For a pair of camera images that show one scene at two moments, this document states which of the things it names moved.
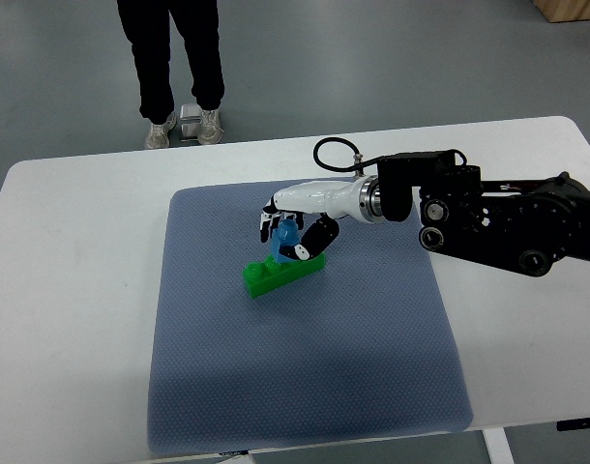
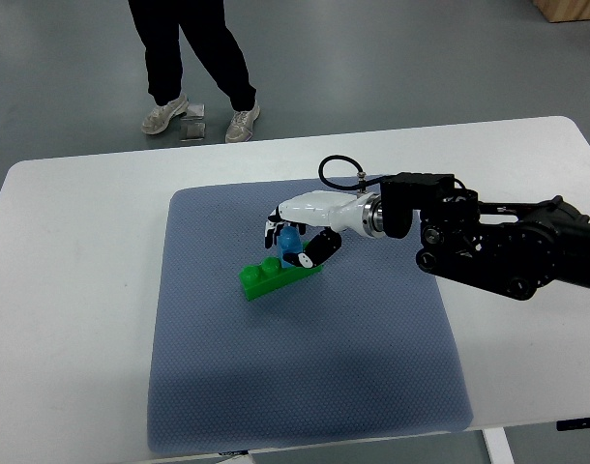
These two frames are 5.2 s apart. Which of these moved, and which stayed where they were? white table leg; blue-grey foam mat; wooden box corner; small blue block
Moved: small blue block
Stayed: blue-grey foam mat; wooden box corner; white table leg
